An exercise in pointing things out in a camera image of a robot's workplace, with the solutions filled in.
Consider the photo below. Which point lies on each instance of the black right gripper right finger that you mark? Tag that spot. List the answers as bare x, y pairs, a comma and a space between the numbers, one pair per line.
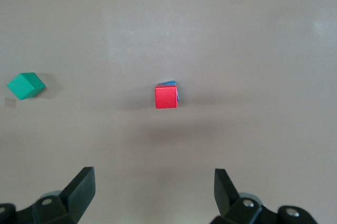
237, 208

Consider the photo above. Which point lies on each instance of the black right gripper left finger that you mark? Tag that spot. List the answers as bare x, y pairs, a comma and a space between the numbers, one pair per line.
65, 203

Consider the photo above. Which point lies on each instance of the green cube block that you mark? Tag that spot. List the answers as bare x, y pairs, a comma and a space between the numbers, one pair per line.
25, 87

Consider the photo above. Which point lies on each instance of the red cube block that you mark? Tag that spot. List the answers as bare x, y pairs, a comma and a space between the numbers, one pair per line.
166, 97

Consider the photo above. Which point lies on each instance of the blue cube block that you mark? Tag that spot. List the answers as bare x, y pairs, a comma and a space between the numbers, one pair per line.
168, 83

